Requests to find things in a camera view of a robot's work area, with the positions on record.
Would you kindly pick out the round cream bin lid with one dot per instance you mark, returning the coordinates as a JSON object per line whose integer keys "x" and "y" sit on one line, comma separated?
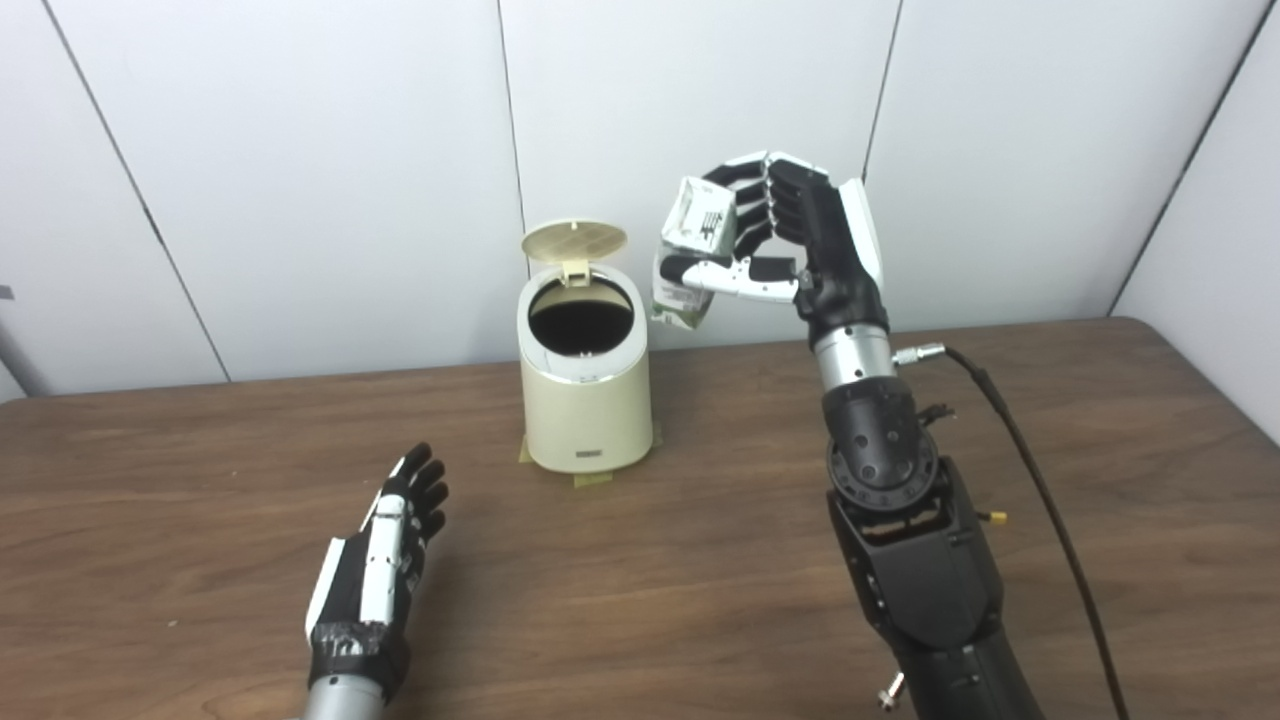
{"x": 575, "y": 240}

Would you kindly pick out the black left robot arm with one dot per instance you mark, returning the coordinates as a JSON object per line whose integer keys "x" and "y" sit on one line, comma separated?
{"x": 345, "y": 700}

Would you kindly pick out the green white milk carton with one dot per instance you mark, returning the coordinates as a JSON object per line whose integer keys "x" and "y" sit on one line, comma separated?
{"x": 700, "y": 220}

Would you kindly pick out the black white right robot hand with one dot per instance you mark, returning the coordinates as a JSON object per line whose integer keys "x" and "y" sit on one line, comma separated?
{"x": 835, "y": 260}

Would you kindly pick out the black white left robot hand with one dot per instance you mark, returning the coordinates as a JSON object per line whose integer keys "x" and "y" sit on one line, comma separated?
{"x": 365, "y": 600}

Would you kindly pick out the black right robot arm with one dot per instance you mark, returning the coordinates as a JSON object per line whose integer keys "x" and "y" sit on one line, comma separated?
{"x": 920, "y": 580}

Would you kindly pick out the cream-colored bin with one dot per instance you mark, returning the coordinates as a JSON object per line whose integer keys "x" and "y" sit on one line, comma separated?
{"x": 585, "y": 415}

